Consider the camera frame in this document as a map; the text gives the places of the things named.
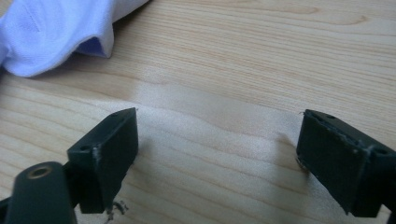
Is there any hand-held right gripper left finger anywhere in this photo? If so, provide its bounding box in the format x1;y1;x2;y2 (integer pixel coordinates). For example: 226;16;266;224
66;107;139;215

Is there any pale lavender cloth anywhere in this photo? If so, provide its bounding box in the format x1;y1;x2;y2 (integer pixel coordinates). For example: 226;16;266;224
0;0;149;78

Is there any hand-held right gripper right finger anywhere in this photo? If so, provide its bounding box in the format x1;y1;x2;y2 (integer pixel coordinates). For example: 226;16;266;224
295;108;396;217

